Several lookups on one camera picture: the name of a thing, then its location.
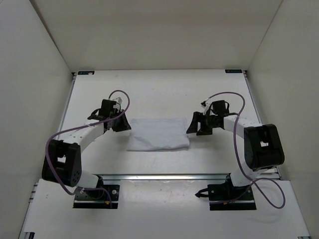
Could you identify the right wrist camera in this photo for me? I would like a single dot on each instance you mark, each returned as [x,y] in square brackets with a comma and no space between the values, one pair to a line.
[207,108]

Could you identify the right blue corner label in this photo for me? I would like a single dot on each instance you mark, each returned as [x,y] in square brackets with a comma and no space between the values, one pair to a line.
[233,71]

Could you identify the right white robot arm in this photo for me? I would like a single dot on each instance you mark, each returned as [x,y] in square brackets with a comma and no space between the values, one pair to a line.
[262,146]

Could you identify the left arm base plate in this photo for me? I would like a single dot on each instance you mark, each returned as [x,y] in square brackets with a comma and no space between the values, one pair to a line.
[99,199]

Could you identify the left blue corner label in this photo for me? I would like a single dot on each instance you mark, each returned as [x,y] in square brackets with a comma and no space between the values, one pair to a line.
[86,73]

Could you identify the blue corner label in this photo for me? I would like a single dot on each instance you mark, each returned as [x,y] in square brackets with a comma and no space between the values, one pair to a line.
[233,71]
[86,73]

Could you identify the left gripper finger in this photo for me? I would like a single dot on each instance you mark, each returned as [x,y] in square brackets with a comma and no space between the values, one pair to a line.
[116,128]
[123,123]

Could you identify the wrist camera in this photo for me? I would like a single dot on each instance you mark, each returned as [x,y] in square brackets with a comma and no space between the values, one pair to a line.
[207,108]
[118,101]

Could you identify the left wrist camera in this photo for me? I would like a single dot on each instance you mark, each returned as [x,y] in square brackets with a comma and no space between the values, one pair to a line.
[118,101]

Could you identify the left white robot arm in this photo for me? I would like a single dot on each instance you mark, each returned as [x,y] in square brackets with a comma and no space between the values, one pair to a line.
[63,160]

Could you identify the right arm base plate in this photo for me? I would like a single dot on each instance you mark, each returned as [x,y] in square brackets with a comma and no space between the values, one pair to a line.
[223,197]

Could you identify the white skirt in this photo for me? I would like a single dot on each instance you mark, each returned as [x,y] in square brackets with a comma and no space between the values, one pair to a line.
[158,135]

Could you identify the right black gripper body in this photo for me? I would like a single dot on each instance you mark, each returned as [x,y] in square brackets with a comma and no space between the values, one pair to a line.
[211,120]

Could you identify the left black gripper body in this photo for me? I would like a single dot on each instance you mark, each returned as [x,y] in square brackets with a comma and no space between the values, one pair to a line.
[114,114]

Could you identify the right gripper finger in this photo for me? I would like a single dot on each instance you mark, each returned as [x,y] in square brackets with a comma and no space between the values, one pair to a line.
[205,129]
[196,123]

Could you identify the aluminium front rail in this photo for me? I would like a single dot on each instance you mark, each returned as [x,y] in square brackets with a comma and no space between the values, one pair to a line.
[163,177]

